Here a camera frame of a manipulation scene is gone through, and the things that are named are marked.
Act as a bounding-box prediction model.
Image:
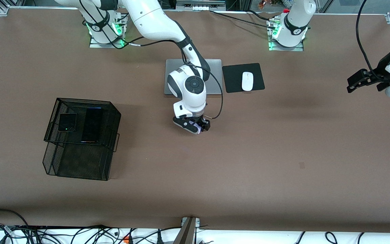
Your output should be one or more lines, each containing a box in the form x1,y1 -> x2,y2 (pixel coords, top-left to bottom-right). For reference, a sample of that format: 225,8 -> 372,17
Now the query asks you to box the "long black smartphone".
81,107 -> 104,144

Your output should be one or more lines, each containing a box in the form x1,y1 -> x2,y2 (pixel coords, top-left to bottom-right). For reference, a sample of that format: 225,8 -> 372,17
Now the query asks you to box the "small black flip phone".
57,113 -> 78,133

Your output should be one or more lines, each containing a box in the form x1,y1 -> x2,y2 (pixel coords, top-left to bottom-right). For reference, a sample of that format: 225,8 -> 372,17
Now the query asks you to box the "grey closed laptop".
164,59 -> 223,95

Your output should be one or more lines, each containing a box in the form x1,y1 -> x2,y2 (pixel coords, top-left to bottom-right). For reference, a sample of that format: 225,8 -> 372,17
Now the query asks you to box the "black mouse pad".
222,63 -> 265,93

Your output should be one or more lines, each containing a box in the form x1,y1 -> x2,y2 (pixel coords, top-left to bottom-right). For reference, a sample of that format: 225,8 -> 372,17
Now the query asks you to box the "white computer mouse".
242,72 -> 254,92

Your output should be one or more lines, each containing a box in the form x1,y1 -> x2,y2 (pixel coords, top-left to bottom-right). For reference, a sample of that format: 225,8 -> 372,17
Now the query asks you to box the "grey power strip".
176,0 -> 226,11

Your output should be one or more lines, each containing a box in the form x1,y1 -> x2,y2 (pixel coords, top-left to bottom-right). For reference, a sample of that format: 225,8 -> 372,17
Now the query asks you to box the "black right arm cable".
79,0 -> 223,120

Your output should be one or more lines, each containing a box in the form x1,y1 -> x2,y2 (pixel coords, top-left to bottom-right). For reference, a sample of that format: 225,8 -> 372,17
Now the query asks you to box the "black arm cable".
79,0 -> 223,120
356,0 -> 390,82

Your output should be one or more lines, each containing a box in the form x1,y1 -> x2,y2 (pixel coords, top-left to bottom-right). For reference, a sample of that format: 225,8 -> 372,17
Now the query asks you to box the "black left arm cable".
356,0 -> 390,82

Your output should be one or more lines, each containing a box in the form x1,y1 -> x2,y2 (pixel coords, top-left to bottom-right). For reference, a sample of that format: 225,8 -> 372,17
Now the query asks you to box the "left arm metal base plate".
267,18 -> 304,52

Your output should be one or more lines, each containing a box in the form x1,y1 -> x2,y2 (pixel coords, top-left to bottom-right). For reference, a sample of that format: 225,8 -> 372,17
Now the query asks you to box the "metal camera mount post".
173,217 -> 201,244

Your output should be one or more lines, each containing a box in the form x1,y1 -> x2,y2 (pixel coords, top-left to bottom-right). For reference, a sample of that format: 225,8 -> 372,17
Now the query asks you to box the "black table cable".
210,10 -> 277,29

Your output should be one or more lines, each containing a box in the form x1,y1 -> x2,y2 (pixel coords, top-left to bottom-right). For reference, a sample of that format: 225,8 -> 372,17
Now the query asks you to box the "black wire mesh tray stack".
42,98 -> 122,181

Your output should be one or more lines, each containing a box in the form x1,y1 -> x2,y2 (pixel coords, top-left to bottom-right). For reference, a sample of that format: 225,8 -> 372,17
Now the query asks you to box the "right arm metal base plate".
89,14 -> 128,48

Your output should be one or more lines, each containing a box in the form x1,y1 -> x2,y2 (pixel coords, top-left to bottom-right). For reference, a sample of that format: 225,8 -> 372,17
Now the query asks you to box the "thick black looped cable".
0,209 -> 30,234

